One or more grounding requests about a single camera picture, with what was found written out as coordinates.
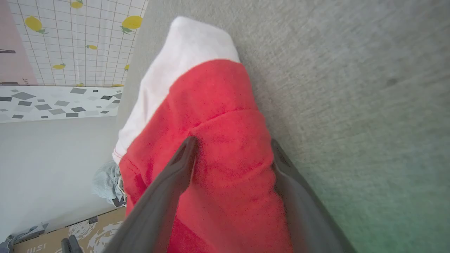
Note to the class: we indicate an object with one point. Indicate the lemon print grid curtain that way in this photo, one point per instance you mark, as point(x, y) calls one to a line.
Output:
point(84, 42)

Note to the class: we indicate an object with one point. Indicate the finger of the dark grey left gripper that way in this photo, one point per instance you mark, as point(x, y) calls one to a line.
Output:
point(76, 245)
point(66, 246)

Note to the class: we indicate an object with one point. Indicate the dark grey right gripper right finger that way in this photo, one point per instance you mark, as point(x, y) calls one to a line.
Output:
point(302, 207)

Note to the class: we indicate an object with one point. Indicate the pink panel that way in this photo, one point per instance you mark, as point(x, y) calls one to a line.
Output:
point(14, 52)

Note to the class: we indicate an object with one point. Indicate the light blue crumpled garment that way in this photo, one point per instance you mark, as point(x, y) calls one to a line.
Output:
point(107, 182)

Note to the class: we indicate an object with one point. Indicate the grey fabric sofa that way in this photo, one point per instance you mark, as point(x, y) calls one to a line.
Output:
point(351, 105)

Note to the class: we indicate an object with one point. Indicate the brown cardboard box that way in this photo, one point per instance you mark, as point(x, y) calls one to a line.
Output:
point(95, 232)

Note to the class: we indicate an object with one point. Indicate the grey crumpled cloth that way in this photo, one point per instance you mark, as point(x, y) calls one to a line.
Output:
point(21, 239)

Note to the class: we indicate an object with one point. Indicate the terrazzo pattern panel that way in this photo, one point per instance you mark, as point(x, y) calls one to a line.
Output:
point(52, 103)

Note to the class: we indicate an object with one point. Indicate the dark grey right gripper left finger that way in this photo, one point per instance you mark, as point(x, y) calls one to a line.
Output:
point(158, 203)

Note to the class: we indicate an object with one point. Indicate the red and white garment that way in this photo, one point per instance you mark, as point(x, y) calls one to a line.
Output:
point(218, 123)

